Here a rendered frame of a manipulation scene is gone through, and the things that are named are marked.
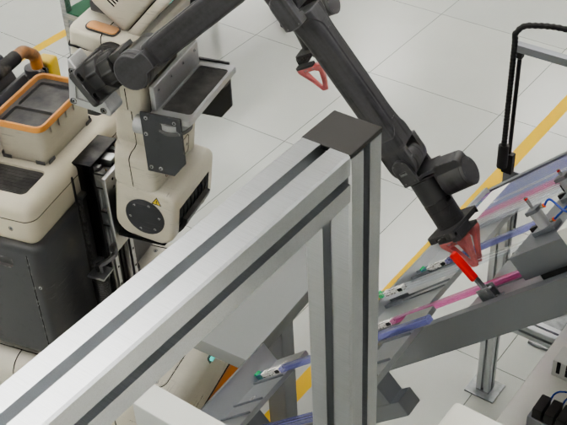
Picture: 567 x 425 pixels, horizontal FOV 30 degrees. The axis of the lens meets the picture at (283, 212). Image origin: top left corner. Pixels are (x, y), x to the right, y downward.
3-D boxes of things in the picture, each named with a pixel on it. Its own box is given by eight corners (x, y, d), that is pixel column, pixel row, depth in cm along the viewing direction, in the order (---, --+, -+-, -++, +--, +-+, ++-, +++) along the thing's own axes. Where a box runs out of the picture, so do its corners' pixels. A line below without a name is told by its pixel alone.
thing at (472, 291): (368, 334, 218) (364, 328, 218) (372, 330, 219) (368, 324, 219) (548, 267, 179) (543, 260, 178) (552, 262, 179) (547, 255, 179)
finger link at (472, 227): (498, 251, 205) (472, 212, 203) (481, 272, 201) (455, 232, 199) (472, 259, 210) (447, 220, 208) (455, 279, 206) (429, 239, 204)
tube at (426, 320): (258, 380, 213) (254, 374, 212) (262, 376, 213) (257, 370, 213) (429, 324, 174) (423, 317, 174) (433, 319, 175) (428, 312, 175)
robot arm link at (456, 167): (402, 142, 204) (388, 166, 198) (449, 119, 197) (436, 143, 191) (437, 188, 208) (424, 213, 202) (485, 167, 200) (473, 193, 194)
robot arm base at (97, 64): (97, 47, 222) (67, 76, 214) (121, 31, 217) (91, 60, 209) (123, 79, 225) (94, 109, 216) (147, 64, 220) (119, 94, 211)
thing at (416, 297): (347, 368, 216) (337, 355, 216) (498, 201, 257) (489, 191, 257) (405, 348, 202) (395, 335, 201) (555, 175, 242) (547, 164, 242)
